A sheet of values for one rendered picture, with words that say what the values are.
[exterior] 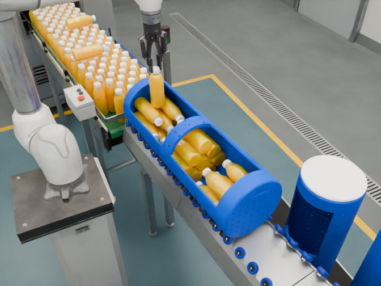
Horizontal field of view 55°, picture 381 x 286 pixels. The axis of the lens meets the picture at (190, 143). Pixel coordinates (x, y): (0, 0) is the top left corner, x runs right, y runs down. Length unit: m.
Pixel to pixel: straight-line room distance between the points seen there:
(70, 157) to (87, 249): 0.49
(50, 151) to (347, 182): 1.22
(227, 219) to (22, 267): 1.75
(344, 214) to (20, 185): 1.38
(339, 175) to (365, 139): 2.02
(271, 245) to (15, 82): 1.18
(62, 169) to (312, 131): 2.62
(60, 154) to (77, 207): 0.22
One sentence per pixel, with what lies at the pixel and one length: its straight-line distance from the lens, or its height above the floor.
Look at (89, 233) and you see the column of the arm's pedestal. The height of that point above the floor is 0.84.
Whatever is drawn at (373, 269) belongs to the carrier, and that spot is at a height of 0.84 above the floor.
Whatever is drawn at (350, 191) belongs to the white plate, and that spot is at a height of 1.04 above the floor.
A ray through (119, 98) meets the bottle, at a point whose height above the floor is 1.07.
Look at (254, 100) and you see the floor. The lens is 3.96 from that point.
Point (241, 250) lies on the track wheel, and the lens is 1.47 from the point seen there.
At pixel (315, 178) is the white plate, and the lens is 1.70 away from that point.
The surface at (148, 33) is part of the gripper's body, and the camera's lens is 1.67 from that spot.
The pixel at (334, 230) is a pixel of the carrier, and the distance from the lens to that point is 1.79.
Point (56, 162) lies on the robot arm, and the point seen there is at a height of 1.22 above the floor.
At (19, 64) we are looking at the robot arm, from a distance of 1.55.
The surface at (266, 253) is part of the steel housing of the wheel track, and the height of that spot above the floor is 0.93.
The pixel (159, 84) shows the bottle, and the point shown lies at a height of 1.27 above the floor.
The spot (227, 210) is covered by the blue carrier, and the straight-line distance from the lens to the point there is 1.34.
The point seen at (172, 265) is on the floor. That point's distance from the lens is 2.57.
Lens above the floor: 2.20
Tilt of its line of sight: 41 degrees down
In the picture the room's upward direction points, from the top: 1 degrees counter-clockwise
